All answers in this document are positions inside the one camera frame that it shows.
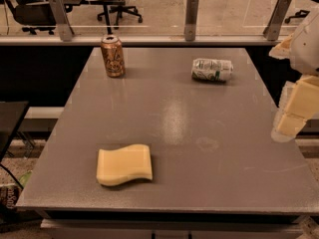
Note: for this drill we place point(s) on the black office chair left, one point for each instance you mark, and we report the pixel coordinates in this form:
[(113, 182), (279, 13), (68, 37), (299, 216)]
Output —
[(33, 15)]

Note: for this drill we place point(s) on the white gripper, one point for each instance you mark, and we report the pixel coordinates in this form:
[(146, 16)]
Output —
[(307, 52)]

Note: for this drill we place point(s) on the black office chair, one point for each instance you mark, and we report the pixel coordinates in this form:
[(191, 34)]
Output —
[(115, 11), (33, 15)]

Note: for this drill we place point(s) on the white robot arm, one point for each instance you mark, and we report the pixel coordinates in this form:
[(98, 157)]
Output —
[(301, 48)]

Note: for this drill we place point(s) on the orange upright soda can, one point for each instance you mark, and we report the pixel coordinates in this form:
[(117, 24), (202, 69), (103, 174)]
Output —
[(113, 55)]

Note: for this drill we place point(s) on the black office chair centre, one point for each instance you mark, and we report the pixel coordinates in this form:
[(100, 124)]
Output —
[(115, 11)]

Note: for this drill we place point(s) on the green white 7up can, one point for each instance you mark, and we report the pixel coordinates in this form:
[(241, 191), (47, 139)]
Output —
[(212, 70)]

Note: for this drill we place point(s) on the yellow wavy sponge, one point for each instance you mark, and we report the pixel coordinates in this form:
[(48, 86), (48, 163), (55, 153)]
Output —
[(115, 167)]

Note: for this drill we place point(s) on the right metal glass bracket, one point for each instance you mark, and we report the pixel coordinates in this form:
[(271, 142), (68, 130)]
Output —
[(272, 30)]

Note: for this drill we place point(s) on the middle metal glass bracket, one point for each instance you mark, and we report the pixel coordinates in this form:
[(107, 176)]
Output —
[(190, 19)]

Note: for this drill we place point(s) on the left metal glass bracket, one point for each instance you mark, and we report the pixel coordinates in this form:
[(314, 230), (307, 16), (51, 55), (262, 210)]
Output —
[(64, 29)]

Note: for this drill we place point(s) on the black side table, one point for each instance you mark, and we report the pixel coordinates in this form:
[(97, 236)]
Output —
[(11, 116)]

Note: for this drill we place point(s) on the snack bag on floor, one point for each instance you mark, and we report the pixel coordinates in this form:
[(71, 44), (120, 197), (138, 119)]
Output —
[(9, 195)]

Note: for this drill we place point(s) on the metal glass bracket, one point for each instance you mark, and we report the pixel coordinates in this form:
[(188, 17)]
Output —
[(64, 29), (190, 19), (272, 30)]

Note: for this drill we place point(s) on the black desk with leg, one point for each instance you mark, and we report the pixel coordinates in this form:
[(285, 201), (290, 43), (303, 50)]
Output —
[(104, 3)]

